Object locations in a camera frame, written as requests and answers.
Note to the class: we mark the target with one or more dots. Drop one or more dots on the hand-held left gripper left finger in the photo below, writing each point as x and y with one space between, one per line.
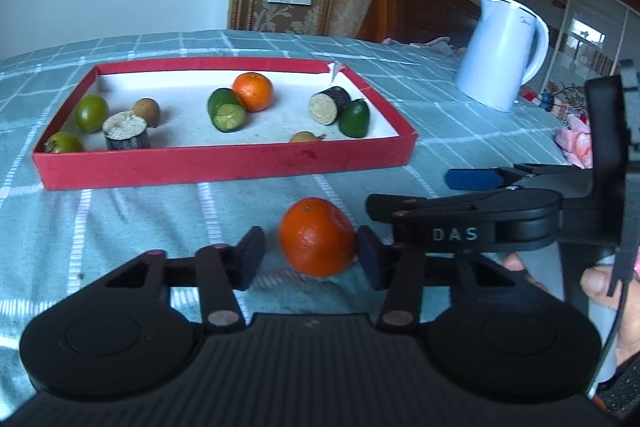
250 257

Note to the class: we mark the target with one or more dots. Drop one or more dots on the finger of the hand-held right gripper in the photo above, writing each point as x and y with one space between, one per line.
385 207
470 178

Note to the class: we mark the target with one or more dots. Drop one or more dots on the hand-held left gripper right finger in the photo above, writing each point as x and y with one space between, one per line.
370 257

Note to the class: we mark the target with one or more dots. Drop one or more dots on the orange tangerine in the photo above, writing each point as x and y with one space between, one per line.
252 92
315 237

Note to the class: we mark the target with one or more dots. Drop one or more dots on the dark green avocado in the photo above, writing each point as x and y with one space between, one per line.
354 119

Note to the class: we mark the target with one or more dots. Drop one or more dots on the red cardboard tray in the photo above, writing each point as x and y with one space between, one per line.
200 167

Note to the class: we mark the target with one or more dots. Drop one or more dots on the small brown kiwi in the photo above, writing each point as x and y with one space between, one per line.
305 137
146 112

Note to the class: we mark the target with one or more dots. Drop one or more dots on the dark square block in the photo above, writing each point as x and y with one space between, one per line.
330 103

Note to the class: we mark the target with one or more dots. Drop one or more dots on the green cucumber piece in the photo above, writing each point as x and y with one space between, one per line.
222 103

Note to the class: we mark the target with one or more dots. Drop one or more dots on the green jujube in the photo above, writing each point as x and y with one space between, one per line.
91 113
62 143

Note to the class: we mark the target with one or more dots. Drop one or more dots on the person's right forearm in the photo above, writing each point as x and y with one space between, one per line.
625 392

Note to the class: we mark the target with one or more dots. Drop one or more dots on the person's right hand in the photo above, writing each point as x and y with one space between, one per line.
597 284

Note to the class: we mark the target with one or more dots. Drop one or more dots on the pink patterned cloth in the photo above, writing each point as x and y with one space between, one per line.
575 144

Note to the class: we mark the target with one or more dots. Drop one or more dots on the green checked sheet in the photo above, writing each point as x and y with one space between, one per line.
150 217

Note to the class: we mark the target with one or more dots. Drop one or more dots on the white electric kettle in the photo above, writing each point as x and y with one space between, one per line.
495 57

